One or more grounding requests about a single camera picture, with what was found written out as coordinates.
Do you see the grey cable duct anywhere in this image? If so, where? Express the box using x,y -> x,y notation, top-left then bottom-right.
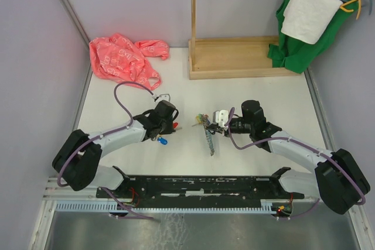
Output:
54,200 -> 279,213

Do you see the white towel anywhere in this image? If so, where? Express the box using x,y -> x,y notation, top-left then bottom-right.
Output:
281,0 -> 343,44

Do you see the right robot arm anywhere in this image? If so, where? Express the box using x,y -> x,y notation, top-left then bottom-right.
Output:
209,100 -> 370,214

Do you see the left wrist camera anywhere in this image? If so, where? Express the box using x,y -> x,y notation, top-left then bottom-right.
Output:
153,94 -> 171,102

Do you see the wooden rack frame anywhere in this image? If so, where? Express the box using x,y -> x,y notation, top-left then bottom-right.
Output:
189,0 -> 296,80

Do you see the green shirt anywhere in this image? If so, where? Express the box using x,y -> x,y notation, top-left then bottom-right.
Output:
268,7 -> 354,74

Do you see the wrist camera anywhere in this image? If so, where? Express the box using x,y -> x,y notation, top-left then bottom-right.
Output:
212,109 -> 229,129
153,94 -> 171,102

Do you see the silver key holder blue handle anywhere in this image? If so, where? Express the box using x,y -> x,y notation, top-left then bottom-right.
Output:
203,120 -> 214,156

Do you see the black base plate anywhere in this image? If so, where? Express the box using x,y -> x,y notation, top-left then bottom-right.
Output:
113,175 -> 305,209

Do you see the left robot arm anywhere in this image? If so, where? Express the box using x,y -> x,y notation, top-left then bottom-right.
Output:
52,100 -> 179,197

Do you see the pink patterned cloth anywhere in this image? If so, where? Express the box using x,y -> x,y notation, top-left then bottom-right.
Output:
89,33 -> 169,90

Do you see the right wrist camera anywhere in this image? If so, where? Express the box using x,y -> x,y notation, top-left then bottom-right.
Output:
212,109 -> 229,129

